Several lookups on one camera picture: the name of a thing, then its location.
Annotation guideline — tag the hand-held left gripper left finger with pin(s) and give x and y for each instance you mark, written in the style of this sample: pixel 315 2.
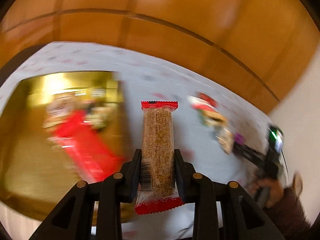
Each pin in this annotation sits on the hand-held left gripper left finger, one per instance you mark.
pixel 133 177

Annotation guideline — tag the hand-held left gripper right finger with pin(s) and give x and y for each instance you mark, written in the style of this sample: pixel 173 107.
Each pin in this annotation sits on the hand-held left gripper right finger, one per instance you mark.
pixel 181 177

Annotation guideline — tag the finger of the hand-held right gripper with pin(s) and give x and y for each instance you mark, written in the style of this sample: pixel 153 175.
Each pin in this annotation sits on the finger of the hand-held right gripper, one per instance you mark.
pixel 250 155

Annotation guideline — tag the purple candy wrapper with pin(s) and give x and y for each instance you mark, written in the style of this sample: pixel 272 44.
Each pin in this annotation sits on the purple candy wrapper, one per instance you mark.
pixel 239 138

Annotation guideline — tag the grain bar red-ended packet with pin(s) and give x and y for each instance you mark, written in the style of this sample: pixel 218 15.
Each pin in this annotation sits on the grain bar red-ended packet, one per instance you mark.
pixel 157 135

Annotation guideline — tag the yellow green snack packet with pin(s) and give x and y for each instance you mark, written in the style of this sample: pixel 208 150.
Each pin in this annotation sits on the yellow green snack packet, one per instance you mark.
pixel 213 118

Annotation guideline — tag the large red snack packet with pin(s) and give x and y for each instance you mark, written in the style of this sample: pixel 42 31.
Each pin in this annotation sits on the large red snack packet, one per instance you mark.
pixel 85 142

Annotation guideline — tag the beige snack packet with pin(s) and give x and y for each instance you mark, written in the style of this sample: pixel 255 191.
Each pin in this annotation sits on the beige snack packet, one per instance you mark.
pixel 98 117

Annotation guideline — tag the small red snack packet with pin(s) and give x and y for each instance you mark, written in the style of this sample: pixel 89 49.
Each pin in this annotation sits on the small red snack packet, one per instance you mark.
pixel 207 100

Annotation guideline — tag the gold foil snack packet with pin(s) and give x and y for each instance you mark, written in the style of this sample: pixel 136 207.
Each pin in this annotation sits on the gold foil snack packet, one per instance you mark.
pixel 58 111

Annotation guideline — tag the gold tin box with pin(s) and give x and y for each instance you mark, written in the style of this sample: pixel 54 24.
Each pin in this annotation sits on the gold tin box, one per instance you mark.
pixel 25 155

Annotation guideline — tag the person's right forearm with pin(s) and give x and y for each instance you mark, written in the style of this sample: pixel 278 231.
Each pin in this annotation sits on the person's right forearm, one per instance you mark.
pixel 290 217

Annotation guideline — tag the person's right hand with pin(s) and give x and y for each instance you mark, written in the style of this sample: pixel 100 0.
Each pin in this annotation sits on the person's right hand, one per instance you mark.
pixel 275 190

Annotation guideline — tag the wooden panelled wardrobe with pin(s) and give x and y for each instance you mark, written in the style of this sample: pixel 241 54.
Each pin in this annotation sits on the wooden panelled wardrobe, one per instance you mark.
pixel 160 30

